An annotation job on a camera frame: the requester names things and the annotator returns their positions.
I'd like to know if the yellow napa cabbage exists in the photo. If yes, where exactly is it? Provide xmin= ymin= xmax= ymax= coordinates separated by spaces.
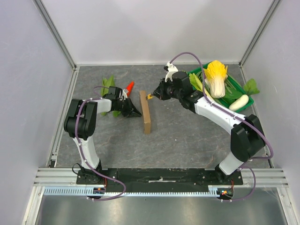
xmin=204 ymin=60 xmax=228 ymax=98

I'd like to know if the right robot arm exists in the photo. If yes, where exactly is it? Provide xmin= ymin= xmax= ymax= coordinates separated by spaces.
xmin=152 ymin=71 xmax=265 ymax=185

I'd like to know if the green celery stalk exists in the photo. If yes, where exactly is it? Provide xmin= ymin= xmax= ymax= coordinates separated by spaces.
xmin=189 ymin=73 xmax=203 ymax=92

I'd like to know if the green plastic tray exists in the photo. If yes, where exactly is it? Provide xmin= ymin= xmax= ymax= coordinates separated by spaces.
xmin=187 ymin=68 xmax=254 ymax=108

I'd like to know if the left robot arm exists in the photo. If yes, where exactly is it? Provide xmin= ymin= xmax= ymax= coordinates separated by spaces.
xmin=64 ymin=86 xmax=142 ymax=184

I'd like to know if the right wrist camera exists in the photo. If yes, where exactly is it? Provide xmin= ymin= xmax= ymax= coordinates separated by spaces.
xmin=164 ymin=62 xmax=178 ymax=82

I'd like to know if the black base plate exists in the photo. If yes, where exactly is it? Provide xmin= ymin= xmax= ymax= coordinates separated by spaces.
xmin=76 ymin=167 xmax=243 ymax=186

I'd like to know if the green leafy lettuce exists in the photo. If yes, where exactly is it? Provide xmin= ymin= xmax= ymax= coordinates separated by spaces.
xmin=101 ymin=75 xmax=118 ymax=117

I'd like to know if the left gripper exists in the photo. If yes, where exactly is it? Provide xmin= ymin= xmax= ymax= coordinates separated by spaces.
xmin=116 ymin=97 xmax=142 ymax=118

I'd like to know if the brown cardboard express box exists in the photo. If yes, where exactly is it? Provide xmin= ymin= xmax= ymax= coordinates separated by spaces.
xmin=139 ymin=90 xmax=151 ymax=135

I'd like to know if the orange carrot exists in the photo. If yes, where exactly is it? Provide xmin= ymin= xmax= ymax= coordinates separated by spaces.
xmin=124 ymin=81 xmax=135 ymax=97

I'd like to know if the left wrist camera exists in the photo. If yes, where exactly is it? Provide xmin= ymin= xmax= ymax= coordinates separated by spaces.
xmin=120 ymin=89 xmax=128 ymax=101

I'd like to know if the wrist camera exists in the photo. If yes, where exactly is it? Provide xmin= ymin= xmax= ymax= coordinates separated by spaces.
xmin=164 ymin=62 xmax=178 ymax=82
xmin=120 ymin=89 xmax=128 ymax=101

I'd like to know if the white radish with leaves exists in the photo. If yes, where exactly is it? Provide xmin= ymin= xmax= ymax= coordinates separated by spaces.
xmin=229 ymin=78 xmax=260 ymax=112

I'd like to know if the green bok choy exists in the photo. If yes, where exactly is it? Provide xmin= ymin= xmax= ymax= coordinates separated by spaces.
xmin=222 ymin=90 xmax=243 ymax=105

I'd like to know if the grey slotted cable duct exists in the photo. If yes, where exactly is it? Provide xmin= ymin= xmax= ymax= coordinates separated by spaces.
xmin=44 ymin=187 xmax=225 ymax=197

